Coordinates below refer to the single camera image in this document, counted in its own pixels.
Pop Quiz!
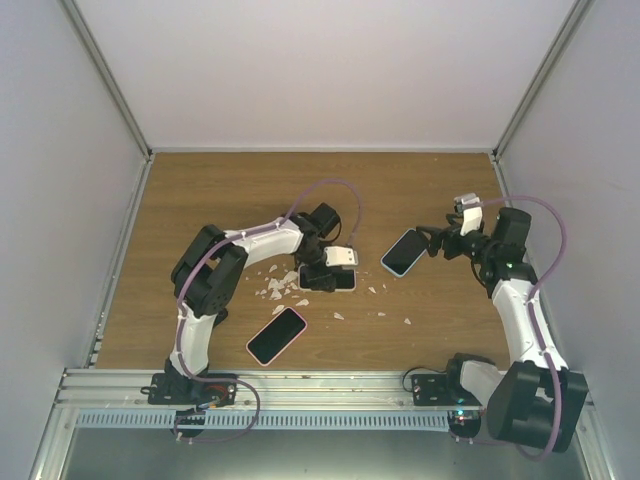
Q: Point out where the beige phone case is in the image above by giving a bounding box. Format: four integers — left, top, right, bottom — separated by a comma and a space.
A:
297, 263, 358, 293

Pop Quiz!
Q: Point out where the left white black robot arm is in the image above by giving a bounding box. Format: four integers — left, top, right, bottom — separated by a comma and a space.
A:
164, 203, 341, 404

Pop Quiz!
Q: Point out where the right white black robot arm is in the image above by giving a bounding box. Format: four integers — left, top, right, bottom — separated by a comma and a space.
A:
417, 207, 588, 458

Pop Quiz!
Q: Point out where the phone in blue case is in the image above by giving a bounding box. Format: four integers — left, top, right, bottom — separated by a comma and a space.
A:
380, 229, 427, 278

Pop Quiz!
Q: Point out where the phone in pink case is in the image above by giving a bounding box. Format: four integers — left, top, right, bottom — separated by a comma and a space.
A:
246, 307, 308, 367

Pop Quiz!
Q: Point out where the white debris pile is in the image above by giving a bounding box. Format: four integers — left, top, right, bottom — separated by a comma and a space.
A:
254, 263, 309, 306

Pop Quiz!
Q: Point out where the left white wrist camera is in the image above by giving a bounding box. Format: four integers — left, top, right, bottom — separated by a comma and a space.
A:
324, 245, 359, 269

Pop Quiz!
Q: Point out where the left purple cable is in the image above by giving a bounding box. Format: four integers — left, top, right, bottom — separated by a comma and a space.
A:
172, 177, 363, 446

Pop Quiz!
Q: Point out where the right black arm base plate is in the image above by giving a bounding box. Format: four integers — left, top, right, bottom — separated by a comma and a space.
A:
401, 367, 482, 408

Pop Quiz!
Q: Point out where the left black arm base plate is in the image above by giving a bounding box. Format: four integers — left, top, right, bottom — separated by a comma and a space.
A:
140, 370, 238, 408

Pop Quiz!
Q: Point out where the right aluminium corner post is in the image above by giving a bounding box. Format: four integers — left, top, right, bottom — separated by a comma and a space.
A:
491, 0, 593, 162

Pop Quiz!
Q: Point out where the aluminium corner post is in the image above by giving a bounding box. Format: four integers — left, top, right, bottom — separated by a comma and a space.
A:
491, 0, 593, 162
59, 0, 153, 163

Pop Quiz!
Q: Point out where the aluminium front rail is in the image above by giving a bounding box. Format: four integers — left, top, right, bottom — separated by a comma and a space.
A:
53, 367, 596, 408

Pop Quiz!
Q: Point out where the grey slotted cable duct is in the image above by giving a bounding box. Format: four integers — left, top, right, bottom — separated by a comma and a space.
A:
76, 409, 449, 432

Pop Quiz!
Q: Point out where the left aluminium corner post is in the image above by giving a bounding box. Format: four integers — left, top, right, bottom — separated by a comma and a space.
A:
59, 0, 153, 163

